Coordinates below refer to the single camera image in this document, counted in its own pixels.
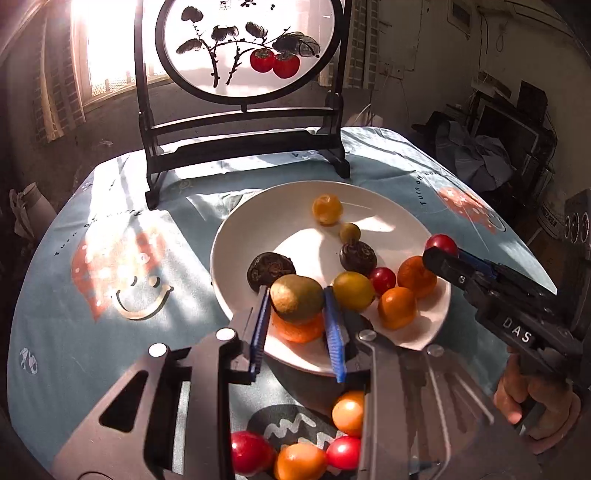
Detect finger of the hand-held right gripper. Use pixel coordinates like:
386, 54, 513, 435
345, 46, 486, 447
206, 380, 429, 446
456, 247, 509, 281
422, 247, 498, 296

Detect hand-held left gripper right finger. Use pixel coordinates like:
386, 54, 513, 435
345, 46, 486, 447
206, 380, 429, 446
323, 286, 543, 480

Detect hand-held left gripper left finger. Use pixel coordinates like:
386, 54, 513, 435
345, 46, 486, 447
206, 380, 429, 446
60, 285, 273, 480

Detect red cherry tomato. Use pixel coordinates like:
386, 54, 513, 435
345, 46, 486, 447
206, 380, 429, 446
424, 233, 459, 258
368, 267, 398, 297
325, 436, 362, 470

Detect bumpy orange mandarin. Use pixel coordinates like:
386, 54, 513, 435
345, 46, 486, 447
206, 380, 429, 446
271, 311, 326, 344

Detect yellow orange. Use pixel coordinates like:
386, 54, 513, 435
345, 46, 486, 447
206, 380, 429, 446
332, 271, 376, 311
312, 194, 344, 226

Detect brown kiwi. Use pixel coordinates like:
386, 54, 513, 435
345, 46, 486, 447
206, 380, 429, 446
270, 274, 325, 323

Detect dark wrinkled passion fruit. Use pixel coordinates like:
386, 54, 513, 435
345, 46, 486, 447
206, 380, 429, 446
246, 252, 297, 293
339, 240, 378, 277

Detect white oval plate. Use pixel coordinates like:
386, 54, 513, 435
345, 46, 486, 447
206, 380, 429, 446
210, 181, 452, 377

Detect person's right hand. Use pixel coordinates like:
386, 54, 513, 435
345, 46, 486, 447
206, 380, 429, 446
493, 347, 583, 455

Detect small orange mandarin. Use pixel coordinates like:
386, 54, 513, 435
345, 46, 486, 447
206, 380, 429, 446
331, 390, 366, 438
274, 443, 328, 480

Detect white bucket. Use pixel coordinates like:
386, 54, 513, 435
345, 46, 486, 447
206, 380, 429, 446
538, 194, 566, 241

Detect pile of grey clothes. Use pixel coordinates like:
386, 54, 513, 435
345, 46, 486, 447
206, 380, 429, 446
413, 111, 515, 192

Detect dark red plum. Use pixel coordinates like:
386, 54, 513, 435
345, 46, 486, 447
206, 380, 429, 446
231, 431, 277, 477

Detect black monitor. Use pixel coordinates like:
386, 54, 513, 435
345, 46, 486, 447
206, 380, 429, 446
473, 92, 541, 162

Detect light blue printed tablecloth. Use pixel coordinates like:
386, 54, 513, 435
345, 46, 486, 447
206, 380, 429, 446
7, 126, 559, 480

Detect black speaker box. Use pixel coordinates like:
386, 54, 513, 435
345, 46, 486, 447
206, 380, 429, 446
516, 79, 549, 123

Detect checked curtain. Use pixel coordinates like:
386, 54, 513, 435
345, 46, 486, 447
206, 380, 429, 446
344, 0, 382, 90
32, 14, 88, 144

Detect white jug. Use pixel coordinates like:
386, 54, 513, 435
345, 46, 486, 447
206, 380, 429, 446
9, 182, 58, 238

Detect round painted screen black stand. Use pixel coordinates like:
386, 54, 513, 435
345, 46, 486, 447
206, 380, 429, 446
133, 0, 354, 210

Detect bright window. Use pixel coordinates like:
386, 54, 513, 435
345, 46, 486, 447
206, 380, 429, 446
69, 0, 176, 97

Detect white wall vent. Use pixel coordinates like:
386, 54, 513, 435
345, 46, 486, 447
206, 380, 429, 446
448, 0, 474, 38

